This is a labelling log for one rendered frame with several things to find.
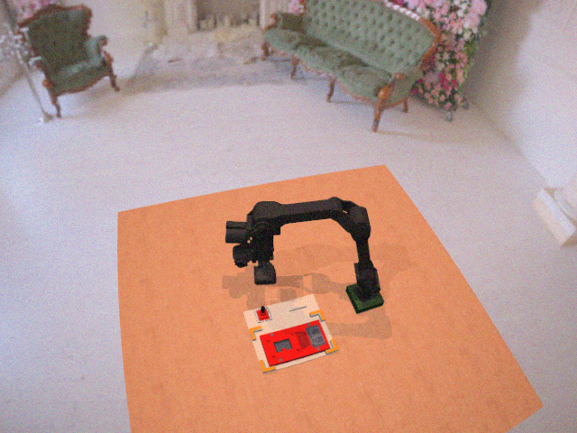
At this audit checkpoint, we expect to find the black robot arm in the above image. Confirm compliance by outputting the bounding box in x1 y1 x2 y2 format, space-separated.
225 197 380 303

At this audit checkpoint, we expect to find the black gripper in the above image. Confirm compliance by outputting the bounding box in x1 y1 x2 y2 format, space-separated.
252 242 276 285

